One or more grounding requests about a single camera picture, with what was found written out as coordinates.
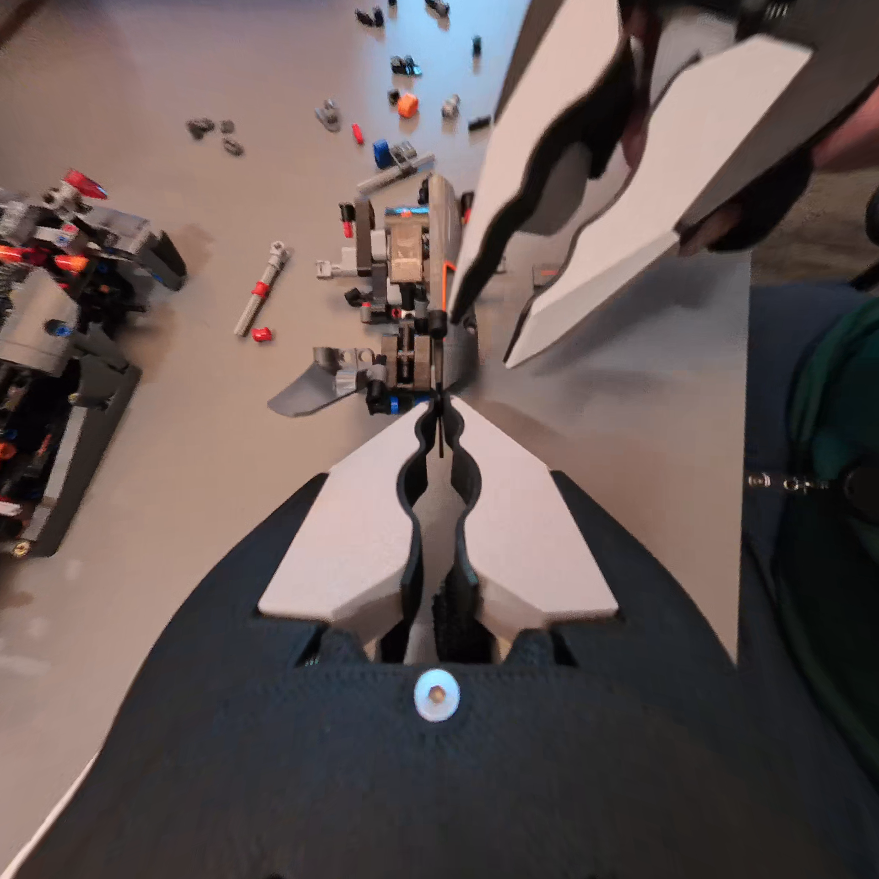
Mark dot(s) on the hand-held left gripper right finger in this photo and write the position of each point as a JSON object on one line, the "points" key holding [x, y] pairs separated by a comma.
{"points": [[535, 549]]}

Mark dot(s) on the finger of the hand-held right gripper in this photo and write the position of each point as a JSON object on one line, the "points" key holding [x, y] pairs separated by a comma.
{"points": [[707, 130], [549, 82]]}

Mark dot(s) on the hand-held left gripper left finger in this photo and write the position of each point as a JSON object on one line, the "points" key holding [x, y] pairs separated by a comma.
{"points": [[336, 549]]}

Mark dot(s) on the small black lego panel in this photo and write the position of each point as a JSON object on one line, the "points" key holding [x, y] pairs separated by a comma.
{"points": [[439, 443]]}

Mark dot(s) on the grey lego assembly orange stripe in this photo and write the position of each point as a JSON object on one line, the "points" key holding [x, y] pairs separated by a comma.
{"points": [[405, 247]]}

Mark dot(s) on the lego car chassis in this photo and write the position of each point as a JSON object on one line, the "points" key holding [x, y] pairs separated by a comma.
{"points": [[41, 329]]}

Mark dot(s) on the scattered small lego pieces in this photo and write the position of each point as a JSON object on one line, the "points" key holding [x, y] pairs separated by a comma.
{"points": [[407, 104]]}

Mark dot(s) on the grey lego axle red bushes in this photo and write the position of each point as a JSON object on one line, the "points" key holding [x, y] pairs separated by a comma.
{"points": [[261, 288]]}

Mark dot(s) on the light grey lego connector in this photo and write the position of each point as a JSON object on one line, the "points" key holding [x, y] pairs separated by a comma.
{"points": [[335, 268]]}

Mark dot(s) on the person's right hand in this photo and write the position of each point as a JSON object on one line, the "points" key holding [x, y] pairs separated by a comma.
{"points": [[848, 148]]}

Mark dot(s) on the person's dark blue pants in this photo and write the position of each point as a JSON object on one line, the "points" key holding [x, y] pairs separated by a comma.
{"points": [[762, 384]]}

